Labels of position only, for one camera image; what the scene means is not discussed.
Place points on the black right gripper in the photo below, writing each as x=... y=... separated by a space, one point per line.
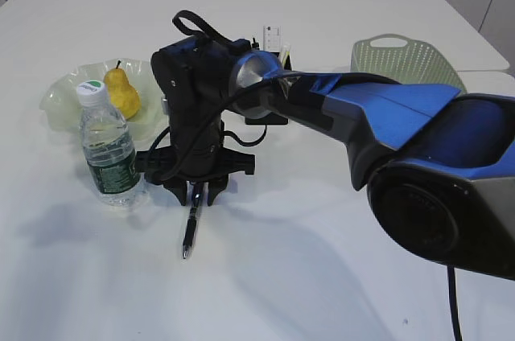
x=193 y=75

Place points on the black pen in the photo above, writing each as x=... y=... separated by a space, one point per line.
x=190 y=231

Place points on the clear water bottle green label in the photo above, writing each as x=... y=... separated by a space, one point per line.
x=108 y=146

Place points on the yellow pear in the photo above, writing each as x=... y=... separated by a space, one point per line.
x=121 y=93

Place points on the yellow utility knife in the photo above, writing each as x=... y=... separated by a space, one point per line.
x=284 y=53

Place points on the clear plastic ruler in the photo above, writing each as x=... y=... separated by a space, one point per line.
x=272 y=38

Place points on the black blue right robot arm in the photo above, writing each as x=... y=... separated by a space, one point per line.
x=437 y=165

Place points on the black square pen holder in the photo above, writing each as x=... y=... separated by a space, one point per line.
x=265 y=120

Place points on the pale green wavy plate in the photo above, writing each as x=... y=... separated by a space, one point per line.
x=63 y=109

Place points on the green woven plastic basket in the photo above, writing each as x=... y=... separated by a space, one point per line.
x=405 y=60

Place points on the silver blue wrist camera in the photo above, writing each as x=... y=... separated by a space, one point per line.
x=164 y=104

